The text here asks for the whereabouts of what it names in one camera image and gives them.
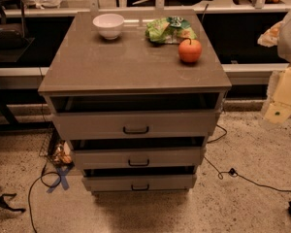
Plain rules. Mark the wire basket with items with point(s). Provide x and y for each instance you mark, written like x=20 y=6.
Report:
x=54 y=149

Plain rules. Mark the black object floor left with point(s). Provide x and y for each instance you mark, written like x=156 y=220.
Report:
x=6 y=206

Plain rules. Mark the grey drawer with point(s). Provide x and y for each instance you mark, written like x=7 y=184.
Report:
x=140 y=183
x=138 y=158
x=92 y=126

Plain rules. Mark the black chair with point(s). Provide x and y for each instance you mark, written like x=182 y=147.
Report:
x=14 y=37

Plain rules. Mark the white ceramic bowl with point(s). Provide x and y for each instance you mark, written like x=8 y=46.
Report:
x=109 y=26

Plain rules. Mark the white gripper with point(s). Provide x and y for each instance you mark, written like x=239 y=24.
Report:
x=279 y=84

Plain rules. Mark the green snack bag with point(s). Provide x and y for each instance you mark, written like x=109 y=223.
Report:
x=169 y=30

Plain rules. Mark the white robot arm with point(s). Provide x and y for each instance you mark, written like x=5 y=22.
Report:
x=283 y=51

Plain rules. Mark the grey drawer cabinet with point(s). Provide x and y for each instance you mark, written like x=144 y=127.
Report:
x=130 y=74

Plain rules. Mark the orange apple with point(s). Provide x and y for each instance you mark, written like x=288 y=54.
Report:
x=189 y=50

